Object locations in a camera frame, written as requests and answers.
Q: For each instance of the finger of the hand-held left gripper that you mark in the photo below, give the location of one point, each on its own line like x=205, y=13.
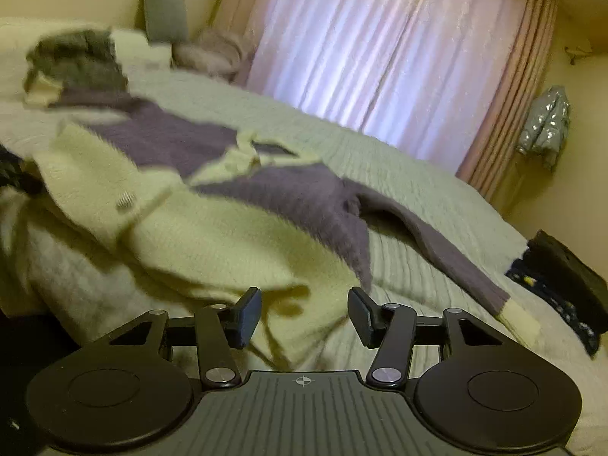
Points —
x=14, y=173

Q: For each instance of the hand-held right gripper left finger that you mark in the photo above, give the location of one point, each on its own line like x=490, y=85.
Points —
x=247, y=320

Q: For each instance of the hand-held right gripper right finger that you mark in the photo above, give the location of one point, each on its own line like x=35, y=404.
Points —
x=363, y=320

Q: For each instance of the purple and cream knit sweater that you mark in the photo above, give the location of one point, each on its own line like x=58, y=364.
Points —
x=190, y=247

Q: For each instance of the long white pillow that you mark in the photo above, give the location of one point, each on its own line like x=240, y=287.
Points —
x=14, y=47

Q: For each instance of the grey plaid garment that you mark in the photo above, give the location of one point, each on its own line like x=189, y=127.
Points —
x=76, y=61

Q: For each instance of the grey striped bedspread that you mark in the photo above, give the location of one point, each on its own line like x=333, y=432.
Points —
x=427, y=209

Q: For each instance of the navy patterned garment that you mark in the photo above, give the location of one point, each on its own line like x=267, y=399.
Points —
x=560, y=308

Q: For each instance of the black folded garment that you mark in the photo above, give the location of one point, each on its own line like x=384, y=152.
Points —
x=565, y=266

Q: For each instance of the grey square pillow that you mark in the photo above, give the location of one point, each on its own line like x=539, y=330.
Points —
x=164, y=14

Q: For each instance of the crumpled pink blanket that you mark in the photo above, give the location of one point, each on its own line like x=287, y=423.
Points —
x=209, y=52

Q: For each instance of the pink drape curtain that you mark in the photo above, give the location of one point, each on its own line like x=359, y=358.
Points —
x=237, y=4
x=513, y=104

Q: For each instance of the silver puffer jacket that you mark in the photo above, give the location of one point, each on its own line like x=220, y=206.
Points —
x=544, y=123

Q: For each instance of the sheer pink curtain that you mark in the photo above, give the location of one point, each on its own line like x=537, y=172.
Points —
x=342, y=47

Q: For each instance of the wall hook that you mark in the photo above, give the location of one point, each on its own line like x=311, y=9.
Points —
x=577, y=52

